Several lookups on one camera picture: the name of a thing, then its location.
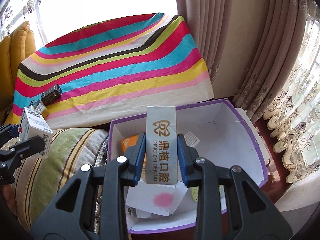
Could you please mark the yellow sofa cushion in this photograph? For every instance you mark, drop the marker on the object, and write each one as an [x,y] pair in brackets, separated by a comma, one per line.
[17,55]

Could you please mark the white small box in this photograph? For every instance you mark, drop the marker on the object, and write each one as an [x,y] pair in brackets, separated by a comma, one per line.
[140,212]

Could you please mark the cream lace curtain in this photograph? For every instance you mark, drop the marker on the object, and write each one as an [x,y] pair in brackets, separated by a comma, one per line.
[295,130]

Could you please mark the white packet with pink spot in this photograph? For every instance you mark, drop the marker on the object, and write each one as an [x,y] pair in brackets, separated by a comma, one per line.
[160,197]

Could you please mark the teal green small box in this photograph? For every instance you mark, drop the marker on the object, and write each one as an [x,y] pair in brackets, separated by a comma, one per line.
[34,103]

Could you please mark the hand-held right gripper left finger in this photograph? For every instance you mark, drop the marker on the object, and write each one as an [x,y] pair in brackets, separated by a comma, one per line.
[140,160]

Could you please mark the colourful striped blanket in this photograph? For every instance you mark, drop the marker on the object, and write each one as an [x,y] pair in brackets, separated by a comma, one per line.
[112,67]

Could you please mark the white box with barcode label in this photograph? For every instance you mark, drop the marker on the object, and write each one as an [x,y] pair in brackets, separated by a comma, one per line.
[35,130]

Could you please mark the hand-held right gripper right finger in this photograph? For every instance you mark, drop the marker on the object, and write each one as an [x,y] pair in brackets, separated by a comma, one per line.
[181,162]

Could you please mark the purple cardboard box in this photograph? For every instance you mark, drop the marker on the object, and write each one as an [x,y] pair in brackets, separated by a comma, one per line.
[225,135]

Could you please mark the yellow small packet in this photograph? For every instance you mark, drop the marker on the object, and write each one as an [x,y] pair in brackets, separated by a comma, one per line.
[41,109]

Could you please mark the orange tissue packet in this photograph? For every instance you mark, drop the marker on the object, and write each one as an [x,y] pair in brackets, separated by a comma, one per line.
[128,142]

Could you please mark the beige pleated curtain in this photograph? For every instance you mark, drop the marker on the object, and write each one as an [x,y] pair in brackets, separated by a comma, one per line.
[225,30]

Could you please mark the grey long carton box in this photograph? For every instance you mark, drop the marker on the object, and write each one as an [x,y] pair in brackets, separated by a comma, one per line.
[162,125]

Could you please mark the striped cushion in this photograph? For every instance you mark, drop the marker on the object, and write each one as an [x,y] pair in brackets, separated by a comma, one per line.
[62,160]

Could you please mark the black small box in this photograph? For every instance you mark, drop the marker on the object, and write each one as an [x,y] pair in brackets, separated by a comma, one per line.
[51,95]

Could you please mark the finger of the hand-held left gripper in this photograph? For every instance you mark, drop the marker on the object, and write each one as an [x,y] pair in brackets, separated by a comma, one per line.
[25,147]
[11,130]

